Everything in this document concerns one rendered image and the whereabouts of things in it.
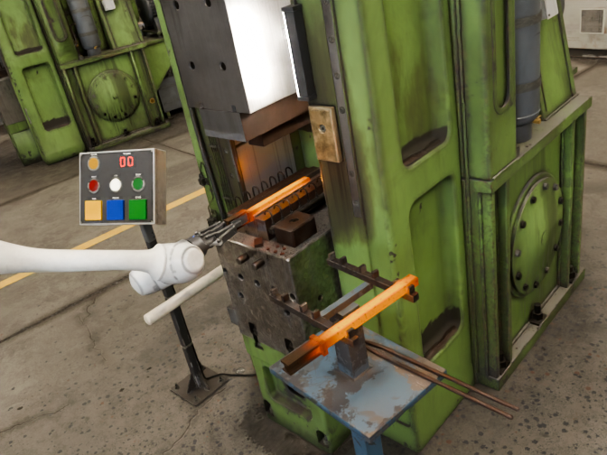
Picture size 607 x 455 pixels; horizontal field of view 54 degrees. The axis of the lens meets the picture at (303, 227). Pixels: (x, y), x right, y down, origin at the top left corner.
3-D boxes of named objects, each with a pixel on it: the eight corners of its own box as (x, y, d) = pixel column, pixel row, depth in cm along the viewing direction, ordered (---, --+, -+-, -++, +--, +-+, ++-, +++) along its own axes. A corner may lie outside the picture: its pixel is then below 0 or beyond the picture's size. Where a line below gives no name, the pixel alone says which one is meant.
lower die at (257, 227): (269, 240, 200) (264, 218, 197) (230, 228, 214) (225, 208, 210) (346, 190, 226) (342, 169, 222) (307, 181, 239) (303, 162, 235)
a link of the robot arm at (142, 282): (177, 276, 188) (195, 272, 177) (136, 302, 179) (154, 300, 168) (160, 246, 186) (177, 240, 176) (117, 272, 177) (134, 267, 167)
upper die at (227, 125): (246, 142, 184) (238, 113, 180) (205, 135, 197) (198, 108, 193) (331, 98, 209) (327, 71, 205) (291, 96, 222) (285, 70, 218)
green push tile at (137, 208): (145, 219, 218) (145, 199, 218) (128, 219, 221) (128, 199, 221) (148, 219, 220) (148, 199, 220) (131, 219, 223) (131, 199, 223)
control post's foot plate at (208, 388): (196, 409, 267) (191, 394, 263) (167, 390, 282) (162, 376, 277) (231, 380, 280) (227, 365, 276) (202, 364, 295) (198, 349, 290)
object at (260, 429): (309, 500, 216) (308, 497, 215) (209, 431, 253) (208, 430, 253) (373, 429, 239) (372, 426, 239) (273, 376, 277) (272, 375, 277)
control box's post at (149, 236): (200, 389, 278) (127, 181, 228) (194, 386, 281) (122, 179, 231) (205, 385, 280) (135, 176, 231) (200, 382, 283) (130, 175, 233)
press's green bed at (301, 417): (331, 459, 230) (312, 366, 208) (265, 419, 254) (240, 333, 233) (411, 373, 263) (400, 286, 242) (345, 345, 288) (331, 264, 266)
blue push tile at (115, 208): (122, 220, 222) (122, 199, 222) (106, 220, 224) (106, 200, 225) (125, 220, 224) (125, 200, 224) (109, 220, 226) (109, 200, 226)
